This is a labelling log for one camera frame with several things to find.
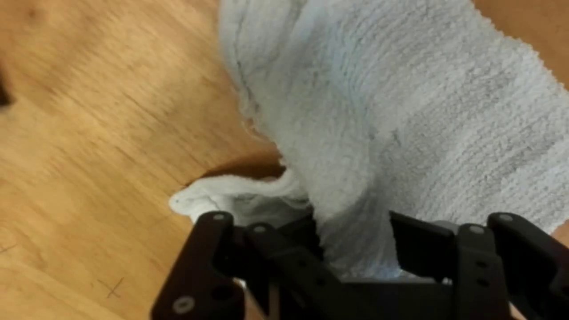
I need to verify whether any white terry towel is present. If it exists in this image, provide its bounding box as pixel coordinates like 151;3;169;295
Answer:
167;0;569;284

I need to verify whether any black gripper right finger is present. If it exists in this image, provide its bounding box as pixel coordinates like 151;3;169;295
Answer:
388;207;569;320

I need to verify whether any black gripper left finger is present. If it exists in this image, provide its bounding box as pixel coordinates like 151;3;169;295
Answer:
149;207;327;320

